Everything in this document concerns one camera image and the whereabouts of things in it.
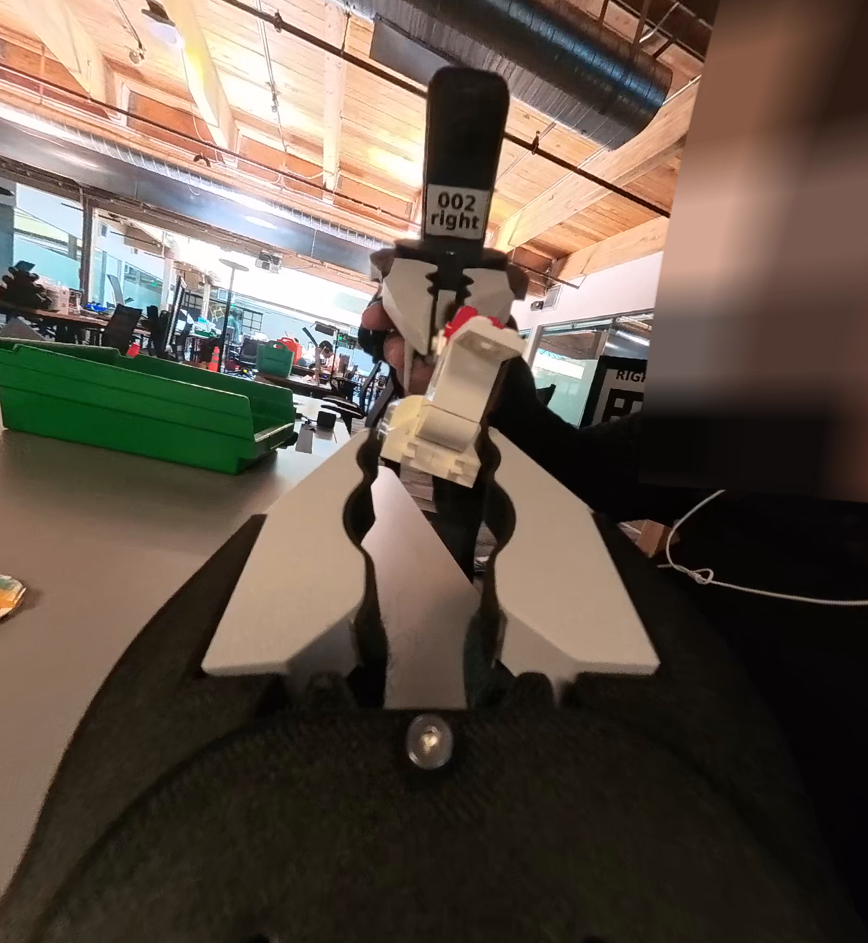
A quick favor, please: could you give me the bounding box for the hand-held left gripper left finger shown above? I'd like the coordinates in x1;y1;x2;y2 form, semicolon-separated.
200;433;389;710

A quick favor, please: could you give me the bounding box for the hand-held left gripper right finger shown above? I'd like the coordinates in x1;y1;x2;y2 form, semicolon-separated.
471;433;662;708

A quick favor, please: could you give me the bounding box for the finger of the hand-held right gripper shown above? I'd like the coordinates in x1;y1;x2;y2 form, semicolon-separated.
448;267;517;329
382;256;442;356

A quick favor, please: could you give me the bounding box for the white lego animal model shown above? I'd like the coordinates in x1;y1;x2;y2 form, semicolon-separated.
377;306;528;489

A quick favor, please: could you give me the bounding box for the person's right forearm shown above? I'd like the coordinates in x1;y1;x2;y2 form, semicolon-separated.
478;354;671;517

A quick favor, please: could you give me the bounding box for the person's right hand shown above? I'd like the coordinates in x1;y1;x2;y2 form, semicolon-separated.
359;298;414;373

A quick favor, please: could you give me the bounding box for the framed black-white pattern sign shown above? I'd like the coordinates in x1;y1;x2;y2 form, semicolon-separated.
580;355;650;430

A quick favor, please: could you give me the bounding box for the green plastic bin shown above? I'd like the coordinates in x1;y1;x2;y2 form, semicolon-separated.
0;336;297;474

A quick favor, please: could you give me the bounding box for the white drawstring cord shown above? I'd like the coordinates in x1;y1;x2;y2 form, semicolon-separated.
657;488;868;608

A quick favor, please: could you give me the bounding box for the silver ventilation duct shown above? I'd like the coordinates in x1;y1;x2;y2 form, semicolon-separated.
360;0;674;152

